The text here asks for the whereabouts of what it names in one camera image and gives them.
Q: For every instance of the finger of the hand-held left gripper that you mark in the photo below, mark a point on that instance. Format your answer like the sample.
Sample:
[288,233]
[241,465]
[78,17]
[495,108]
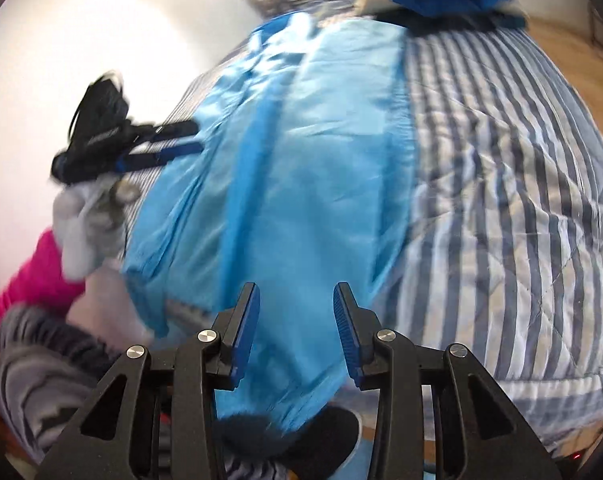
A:
[176,130]
[156,156]

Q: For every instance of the blue pinstriped coat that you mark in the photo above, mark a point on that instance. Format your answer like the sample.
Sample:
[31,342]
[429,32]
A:
[306,185]

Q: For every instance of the grey white striped quilt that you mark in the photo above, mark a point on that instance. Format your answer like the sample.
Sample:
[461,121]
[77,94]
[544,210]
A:
[506,210]

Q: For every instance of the person's striped pants leg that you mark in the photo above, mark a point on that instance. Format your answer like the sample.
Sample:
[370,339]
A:
[36,360]

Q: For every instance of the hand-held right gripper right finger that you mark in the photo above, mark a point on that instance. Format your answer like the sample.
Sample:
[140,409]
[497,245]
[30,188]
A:
[344,340]

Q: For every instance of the person's left forearm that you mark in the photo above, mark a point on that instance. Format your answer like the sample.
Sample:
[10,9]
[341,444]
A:
[21,290]

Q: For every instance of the person's left hand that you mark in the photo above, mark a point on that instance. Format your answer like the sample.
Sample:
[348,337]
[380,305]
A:
[76,230]

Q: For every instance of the bright blue garment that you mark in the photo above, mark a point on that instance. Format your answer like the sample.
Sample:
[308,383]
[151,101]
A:
[446,2]

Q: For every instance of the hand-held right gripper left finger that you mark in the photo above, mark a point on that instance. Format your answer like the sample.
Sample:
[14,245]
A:
[245,340]

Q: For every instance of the black shoe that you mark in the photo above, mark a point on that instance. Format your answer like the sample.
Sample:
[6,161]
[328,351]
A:
[326,435]

